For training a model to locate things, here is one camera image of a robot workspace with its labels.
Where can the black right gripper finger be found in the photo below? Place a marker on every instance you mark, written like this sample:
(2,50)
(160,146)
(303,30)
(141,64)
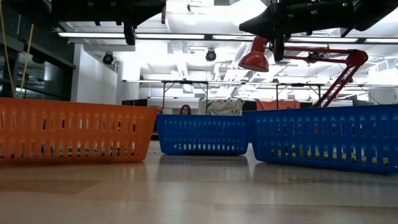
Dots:
(262,25)

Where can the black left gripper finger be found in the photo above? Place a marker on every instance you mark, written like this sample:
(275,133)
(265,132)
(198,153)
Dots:
(146,9)

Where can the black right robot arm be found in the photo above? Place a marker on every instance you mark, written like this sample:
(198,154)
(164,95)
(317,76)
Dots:
(376,11)

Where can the red desk lamp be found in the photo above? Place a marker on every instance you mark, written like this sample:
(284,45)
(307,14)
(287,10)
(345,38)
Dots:
(255,59)

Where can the ceiling light strip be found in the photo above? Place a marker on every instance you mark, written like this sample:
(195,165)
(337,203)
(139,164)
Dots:
(171,36)

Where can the black ceiling spotlight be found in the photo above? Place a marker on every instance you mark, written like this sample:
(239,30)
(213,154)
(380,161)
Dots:
(108,58)
(211,55)

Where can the black-legged folding table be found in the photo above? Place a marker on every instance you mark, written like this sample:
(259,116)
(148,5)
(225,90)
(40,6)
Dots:
(163,96)
(277,93)

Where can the orange cloth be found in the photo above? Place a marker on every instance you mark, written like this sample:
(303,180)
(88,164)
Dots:
(276,105)

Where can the dark glass window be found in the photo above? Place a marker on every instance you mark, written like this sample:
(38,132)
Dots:
(46,81)

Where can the patterned cloth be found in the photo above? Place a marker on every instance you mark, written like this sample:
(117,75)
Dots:
(220,107)

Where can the small red object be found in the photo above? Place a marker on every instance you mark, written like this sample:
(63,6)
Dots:
(159,110)

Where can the person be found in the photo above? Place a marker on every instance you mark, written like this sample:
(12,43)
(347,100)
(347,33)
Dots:
(185,109)

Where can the blue slotted plastic basket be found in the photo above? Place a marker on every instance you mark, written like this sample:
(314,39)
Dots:
(202,136)
(326,138)

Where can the orange slotted plastic basket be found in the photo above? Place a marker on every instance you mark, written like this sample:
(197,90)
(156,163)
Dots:
(77,135)

